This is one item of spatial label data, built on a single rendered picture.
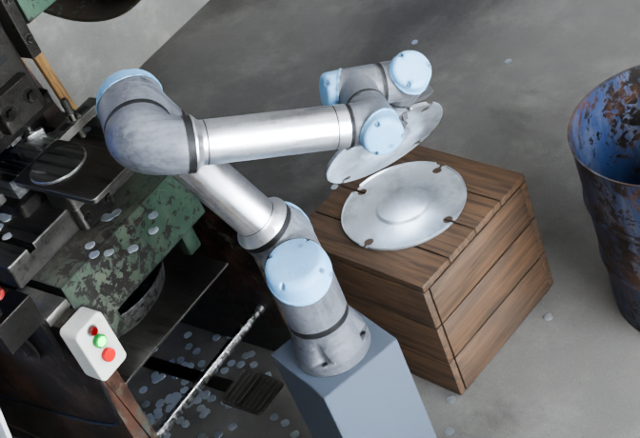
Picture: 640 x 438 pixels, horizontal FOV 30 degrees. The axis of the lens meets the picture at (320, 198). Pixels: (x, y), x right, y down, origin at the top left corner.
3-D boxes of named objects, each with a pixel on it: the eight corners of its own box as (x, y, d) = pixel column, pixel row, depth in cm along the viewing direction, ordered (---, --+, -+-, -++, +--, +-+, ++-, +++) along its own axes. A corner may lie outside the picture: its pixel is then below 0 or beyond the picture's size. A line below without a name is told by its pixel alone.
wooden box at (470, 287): (554, 283, 284) (524, 173, 263) (462, 396, 267) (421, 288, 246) (425, 239, 310) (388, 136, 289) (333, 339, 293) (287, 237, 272)
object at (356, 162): (466, 104, 260) (464, 101, 260) (392, 105, 237) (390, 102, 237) (378, 179, 275) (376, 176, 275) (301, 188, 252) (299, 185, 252)
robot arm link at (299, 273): (295, 345, 216) (270, 292, 208) (276, 300, 227) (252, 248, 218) (355, 317, 216) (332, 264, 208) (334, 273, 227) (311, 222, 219)
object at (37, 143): (67, 153, 255) (57, 136, 252) (19, 199, 247) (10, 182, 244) (40, 148, 260) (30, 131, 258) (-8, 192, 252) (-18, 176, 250)
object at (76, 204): (163, 203, 245) (137, 152, 237) (120, 248, 237) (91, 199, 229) (82, 184, 260) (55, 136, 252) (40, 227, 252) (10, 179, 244)
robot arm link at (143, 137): (110, 139, 184) (410, 105, 196) (102, 106, 193) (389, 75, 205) (115, 202, 190) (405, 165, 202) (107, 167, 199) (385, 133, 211)
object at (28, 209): (89, 158, 256) (82, 147, 255) (26, 220, 246) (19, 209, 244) (40, 148, 266) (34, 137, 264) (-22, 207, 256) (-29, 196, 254)
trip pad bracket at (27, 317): (72, 358, 237) (28, 289, 225) (40, 394, 232) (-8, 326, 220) (52, 350, 241) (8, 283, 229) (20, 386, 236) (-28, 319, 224)
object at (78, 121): (119, 111, 267) (99, 74, 261) (70, 159, 258) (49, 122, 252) (101, 109, 271) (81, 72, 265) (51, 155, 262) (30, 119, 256)
